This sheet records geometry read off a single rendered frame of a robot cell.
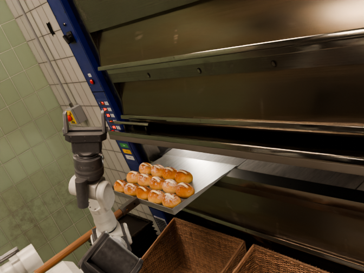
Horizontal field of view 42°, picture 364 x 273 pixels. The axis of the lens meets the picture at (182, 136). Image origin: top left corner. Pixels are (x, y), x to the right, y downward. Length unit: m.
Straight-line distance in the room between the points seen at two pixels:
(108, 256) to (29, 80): 1.94
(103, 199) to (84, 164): 0.13
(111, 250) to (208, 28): 0.77
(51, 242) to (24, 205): 0.32
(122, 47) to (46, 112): 1.19
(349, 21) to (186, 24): 0.66
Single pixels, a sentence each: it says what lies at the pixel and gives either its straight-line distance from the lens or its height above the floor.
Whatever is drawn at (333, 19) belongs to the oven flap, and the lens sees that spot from 1.24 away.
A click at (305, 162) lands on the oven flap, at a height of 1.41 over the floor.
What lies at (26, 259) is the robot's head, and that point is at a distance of 1.34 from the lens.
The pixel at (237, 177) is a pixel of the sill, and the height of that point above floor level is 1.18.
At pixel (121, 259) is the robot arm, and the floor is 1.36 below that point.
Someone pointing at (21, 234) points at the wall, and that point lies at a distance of 3.22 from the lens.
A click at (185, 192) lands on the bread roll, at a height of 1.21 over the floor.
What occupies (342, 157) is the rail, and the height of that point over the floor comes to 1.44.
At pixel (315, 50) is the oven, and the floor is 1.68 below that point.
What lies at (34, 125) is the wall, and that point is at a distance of 3.14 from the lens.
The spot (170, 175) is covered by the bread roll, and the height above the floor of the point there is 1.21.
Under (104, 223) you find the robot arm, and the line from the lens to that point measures 1.60.
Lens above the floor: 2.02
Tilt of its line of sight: 19 degrees down
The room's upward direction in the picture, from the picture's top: 24 degrees counter-clockwise
